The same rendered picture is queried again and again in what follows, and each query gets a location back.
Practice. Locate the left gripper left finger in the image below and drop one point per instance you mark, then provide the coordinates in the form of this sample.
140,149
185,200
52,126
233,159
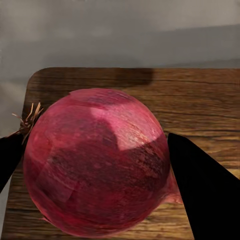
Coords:
10,156

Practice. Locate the cutting board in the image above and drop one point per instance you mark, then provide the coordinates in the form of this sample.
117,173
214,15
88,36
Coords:
200,104

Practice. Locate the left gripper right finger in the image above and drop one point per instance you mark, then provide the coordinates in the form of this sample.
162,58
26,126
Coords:
210,193

